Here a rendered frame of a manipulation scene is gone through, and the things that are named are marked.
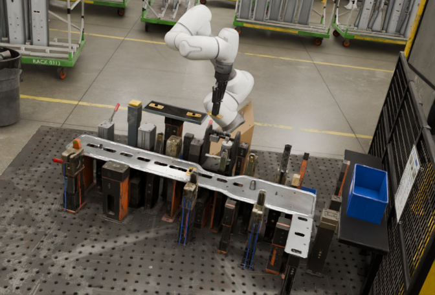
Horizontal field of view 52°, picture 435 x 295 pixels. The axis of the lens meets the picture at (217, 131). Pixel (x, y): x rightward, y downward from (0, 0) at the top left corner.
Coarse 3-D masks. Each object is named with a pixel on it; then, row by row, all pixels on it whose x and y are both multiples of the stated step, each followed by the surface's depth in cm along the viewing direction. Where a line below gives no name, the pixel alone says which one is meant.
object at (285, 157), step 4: (288, 144) 234; (284, 148) 234; (288, 148) 230; (284, 152) 234; (288, 152) 235; (284, 156) 236; (288, 156) 234; (284, 160) 237; (288, 160) 235; (280, 164) 237; (284, 164) 237; (280, 168) 237; (284, 172) 237
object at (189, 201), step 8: (192, 184) 220; (184, 192) 217; (192, 192) 216; (184, 200) 219; (192, 200) 219; (184, 208) 223; (192, 208) 222; (184, 216) 225; (192, 216) 230; (184, 224) 227; (192, 224) 233; (184, 232) 229; (184, 240) 229
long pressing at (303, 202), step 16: (96, 144) 251; (112, 144) 253; (128, 160) 240; (160, 160) 244; (176, 160) 246; (176, 176) 233; (224, 176) 238; (240, 176) 240; (224, 192) 226; (240, 192) 227; (256, 192) 229; (272, 192) 230; (288, 192) 232; (304, 192) 234; (272, 208) 219; (288, 208) 220; (304, 208) 221
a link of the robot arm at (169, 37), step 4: (176, 24) 259; (180, 24) 257; (172, 28) 259; (176, 28) 256; (180, 28) 255; (184, 28) 256; (168, 32) 261; (172, 32) 257; (176, 32) 254; (180, 32) 253; (184, 32) 256; (188, 32) 257; (168, 36) 257; (172, 36) 254; (164, 40) 264; (168, 40) 257; (172, 40) 253; (168, 44) 258; (172, 44) 254; (172, 48) 257; (176, 48) 254
